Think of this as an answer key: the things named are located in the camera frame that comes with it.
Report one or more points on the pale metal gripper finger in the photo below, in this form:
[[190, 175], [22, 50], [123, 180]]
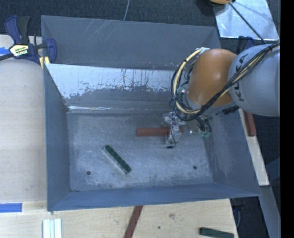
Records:
[[173, 138], [172, 120]]

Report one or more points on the red-brown block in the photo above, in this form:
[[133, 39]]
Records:
[[148, 132], [134, 220]]

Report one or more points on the grey metal bin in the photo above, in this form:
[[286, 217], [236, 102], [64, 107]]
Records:
[[137, 177]]

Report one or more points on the dark green flat block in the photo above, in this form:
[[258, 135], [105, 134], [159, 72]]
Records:
[[215, 232], [117, 159]]

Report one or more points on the pale wood flat board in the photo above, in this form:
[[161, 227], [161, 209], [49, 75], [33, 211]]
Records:
[[20, 133]]

